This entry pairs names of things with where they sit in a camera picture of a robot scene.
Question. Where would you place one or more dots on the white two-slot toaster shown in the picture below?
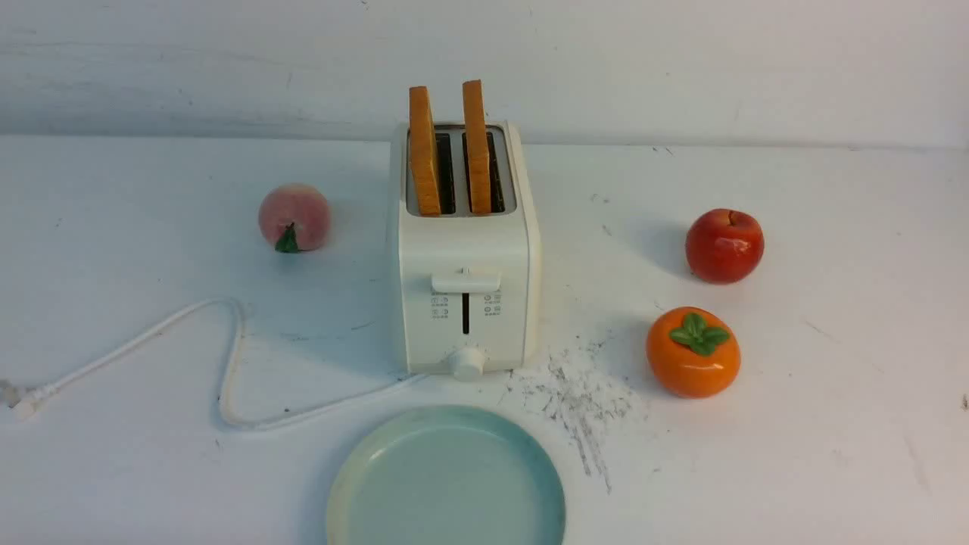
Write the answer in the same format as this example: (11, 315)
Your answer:
(465, 289)

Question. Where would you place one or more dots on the red apple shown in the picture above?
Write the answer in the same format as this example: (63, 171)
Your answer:
(724, 246)

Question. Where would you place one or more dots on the light green round plate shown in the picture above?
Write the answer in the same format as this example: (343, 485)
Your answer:
(447, 475)

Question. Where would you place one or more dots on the orange persimmon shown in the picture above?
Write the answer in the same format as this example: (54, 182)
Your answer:
(692, 353)

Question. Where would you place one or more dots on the toast slice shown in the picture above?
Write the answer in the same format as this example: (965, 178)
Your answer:
(477, 151)
(423, 152)

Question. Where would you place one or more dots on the pink peach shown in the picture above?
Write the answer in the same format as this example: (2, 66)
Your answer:
(295, 218)

